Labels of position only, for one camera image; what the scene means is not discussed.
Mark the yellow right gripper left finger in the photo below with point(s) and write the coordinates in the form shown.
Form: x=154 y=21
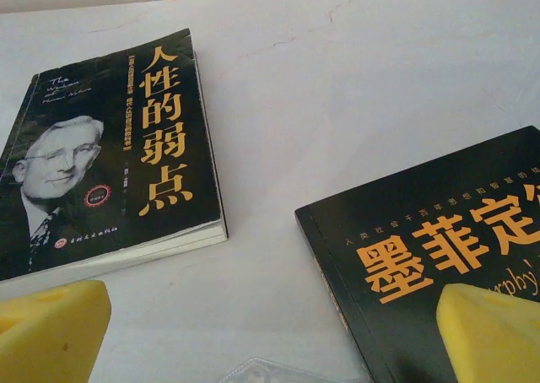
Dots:
x=50 y=332

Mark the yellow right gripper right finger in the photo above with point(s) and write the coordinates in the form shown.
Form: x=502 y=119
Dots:
x=493 y=341

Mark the black book with orange title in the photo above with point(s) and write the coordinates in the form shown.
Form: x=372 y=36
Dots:
x=401 y=214

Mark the black book with portrait cover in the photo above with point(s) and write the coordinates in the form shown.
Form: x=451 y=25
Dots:
x=105 y=180

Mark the clear plastic bag with clips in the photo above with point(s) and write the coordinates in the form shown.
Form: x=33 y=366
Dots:
x=270 y=372

